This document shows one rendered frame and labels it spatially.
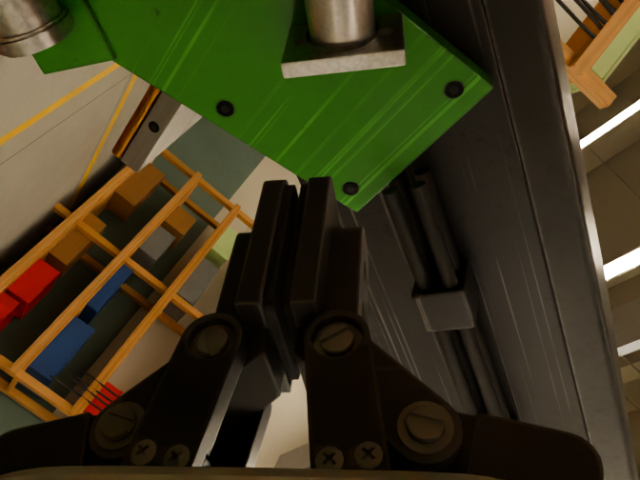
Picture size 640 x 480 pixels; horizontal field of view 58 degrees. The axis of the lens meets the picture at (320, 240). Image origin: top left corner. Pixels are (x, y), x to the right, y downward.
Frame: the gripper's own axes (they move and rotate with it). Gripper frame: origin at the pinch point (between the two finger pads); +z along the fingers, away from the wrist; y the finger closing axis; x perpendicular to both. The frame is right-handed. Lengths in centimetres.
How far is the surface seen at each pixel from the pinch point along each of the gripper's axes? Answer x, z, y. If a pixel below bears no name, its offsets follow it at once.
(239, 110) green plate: -6.4, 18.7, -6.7
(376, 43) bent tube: -1.9, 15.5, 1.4
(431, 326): -21.0, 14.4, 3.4
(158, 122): -14.0, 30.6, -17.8
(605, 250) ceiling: -465, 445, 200
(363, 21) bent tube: -0.9, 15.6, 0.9
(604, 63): -142, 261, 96
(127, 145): -16.3, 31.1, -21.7
